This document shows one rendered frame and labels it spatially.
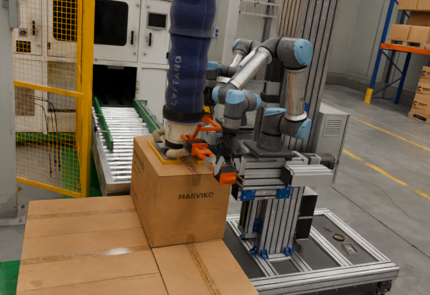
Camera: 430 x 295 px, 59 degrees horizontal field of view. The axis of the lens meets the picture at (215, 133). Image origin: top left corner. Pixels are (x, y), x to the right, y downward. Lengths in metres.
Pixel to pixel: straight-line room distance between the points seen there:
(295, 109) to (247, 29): 10.28
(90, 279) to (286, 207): 1.32
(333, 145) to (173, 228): 1.14
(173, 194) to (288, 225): 1.01
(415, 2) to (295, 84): 8.94
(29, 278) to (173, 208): 0.70
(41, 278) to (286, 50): 1.48
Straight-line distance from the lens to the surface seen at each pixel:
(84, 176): 3.36
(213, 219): 2.10
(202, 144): 1.89
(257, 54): 1.85
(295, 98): 1.95
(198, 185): 1.97
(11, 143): 3.20
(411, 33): 10.61
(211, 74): 2.40
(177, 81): 2.00
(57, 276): 1.91
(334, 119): 2.47
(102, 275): 1.89
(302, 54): 1.82
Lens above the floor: 1.70
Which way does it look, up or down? 17 degrees down
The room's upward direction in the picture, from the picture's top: 7 degrees clockwise
